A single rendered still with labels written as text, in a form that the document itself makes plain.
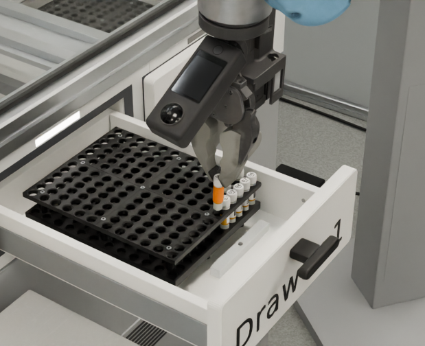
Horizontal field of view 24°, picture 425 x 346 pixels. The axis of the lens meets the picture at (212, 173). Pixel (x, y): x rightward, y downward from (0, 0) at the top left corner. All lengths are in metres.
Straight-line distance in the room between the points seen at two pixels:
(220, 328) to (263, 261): 0.09
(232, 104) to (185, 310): 0.22
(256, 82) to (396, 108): 0.99
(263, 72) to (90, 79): 0.30
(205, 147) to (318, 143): 1.84
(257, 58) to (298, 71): 2.04
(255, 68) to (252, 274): 0.21
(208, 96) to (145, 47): 0.36
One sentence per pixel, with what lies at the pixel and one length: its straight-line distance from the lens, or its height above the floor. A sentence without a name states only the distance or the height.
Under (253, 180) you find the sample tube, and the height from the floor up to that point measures 0.91.
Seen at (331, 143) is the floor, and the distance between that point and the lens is 2.92.
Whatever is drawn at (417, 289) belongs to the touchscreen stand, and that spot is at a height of 0.07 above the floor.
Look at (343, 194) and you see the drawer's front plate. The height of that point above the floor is 0.91.
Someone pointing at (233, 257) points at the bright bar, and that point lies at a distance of 1.17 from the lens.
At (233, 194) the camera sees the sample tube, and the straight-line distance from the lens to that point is 1.16.
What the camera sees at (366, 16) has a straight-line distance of 2.90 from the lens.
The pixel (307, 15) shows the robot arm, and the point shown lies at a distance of 0.85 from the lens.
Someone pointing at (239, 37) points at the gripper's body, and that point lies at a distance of 0.99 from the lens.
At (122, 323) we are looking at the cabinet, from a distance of 1.54.
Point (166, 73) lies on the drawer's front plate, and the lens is 1.37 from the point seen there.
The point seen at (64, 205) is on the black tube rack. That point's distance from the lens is 1.17.
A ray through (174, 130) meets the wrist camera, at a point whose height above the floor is 1.07.
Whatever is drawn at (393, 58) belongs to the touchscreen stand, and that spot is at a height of 0.67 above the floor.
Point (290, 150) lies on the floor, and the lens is 2.87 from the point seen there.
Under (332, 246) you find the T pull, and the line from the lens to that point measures 1.09.
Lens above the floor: 1.60
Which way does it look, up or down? 35 degrees down
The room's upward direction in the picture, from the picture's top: straight up
